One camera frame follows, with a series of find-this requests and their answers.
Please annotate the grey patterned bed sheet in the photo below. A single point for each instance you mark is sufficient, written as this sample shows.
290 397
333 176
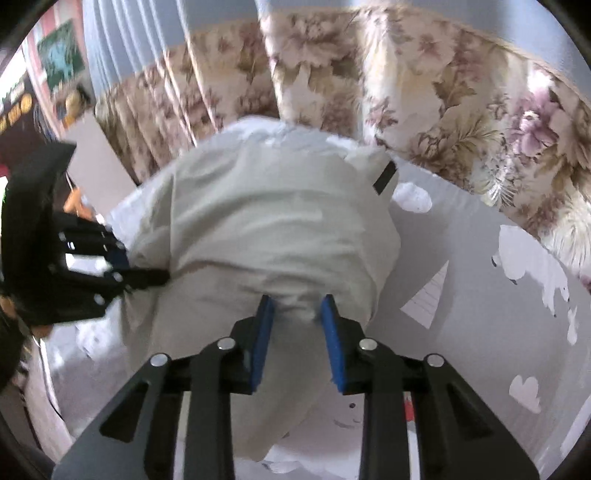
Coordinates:
481 292

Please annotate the light blue sheer curtain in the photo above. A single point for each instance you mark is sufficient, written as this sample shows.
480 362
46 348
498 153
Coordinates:
122 37

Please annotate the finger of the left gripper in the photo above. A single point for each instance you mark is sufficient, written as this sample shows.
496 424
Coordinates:
137 278
82 237

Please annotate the wall poster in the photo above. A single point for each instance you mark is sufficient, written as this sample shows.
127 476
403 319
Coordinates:
60 56

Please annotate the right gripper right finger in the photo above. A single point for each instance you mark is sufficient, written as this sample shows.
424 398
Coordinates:
458 435

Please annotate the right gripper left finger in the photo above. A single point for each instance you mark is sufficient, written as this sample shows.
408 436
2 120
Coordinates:
134 435

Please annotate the pale green garment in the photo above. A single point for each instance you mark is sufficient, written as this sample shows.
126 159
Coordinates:
246 216

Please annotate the floral curtain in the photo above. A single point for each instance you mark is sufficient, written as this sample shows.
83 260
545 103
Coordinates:
470 107

